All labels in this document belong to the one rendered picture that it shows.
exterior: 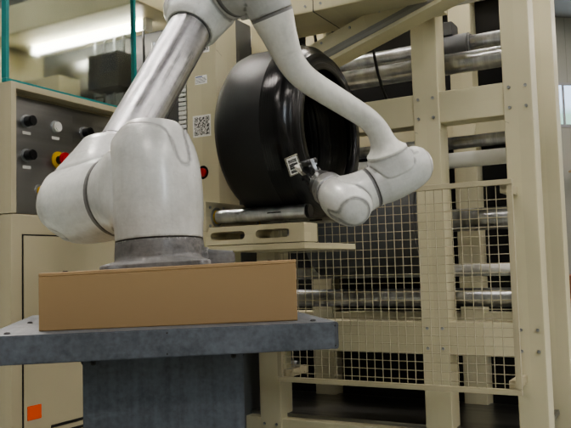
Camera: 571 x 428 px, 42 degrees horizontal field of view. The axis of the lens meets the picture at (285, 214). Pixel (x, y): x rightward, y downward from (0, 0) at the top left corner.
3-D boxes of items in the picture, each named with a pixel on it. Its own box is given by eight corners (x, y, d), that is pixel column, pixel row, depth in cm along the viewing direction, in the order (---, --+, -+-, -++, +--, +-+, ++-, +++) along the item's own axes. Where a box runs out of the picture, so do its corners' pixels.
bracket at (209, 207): (198, 232, 235) (198, 201, 236) (262, 234, 270) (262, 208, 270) (207, 231, 233) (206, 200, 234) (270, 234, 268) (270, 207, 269)
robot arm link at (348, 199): (322, 221, 186) (368, 199, 188) (344, 240, 172) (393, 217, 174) (308, 183, 182) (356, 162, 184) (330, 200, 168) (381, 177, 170)
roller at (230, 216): (219, 224, 241) (211, 223, 237) (218, 211, 242) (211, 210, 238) (313, 218, 224) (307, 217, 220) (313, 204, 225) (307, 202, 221)
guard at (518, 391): (277, 381, 278) (273, 197, 283) (279, 380, 279) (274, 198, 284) (522, 396, 234) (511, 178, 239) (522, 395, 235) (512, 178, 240)
